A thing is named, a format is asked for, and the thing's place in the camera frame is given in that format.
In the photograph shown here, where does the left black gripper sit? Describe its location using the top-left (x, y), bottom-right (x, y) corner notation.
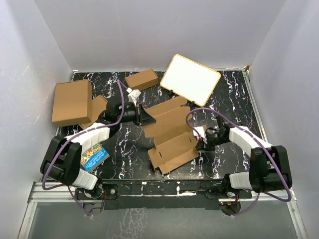
top-left (117, 103), bottom-right (157, 126)

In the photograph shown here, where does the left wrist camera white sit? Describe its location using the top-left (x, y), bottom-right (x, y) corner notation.
top-left (126, 88), bottom-right (141, 106)

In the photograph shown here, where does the colourful children's book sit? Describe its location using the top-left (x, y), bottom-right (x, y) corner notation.
top-left (81, 143), bottom-right (109, 172)

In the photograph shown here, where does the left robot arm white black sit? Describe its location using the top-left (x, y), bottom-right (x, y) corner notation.
top-left (40, 103), bottom-right (156, 199)

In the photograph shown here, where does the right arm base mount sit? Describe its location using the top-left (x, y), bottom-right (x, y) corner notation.
top-left (204, 174), bottom-right (250, 199)

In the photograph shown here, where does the large closed cardboard box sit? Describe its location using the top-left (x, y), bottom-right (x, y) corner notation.
top-left (52, 79), bottom-right (93, 127)

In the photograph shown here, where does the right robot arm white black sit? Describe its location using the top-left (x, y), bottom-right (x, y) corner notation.
top-left (193, 116), bottom-right (292, 198)

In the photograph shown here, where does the flat cardboard box under large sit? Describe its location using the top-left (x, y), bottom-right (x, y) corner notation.
top-left (79, 95), bottom-right (108, 129)

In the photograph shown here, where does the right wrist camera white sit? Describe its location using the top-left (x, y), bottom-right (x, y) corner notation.
top-left (193, 125), bottom-right (207, 143)

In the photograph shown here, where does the white board orange rim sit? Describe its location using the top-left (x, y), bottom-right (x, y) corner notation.
top-left (160, 54), bottom-right (221, 107)

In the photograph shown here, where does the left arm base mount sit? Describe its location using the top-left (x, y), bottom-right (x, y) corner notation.
top-left (75, 184), bottom-right (119, 201)

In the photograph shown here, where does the aluminium frame rail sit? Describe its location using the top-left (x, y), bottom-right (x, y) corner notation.
top-left (18, 180), bottom-right (308, 239)

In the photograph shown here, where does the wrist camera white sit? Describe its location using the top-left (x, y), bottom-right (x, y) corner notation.
top-left (193, 125), bottom-right (207, 143)
top-left (126, 88), bottom-right (141, 106)

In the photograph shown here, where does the small cardboard box at back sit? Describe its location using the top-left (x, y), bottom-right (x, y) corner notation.
top-left (125, 68), bottom-right (159, 91)

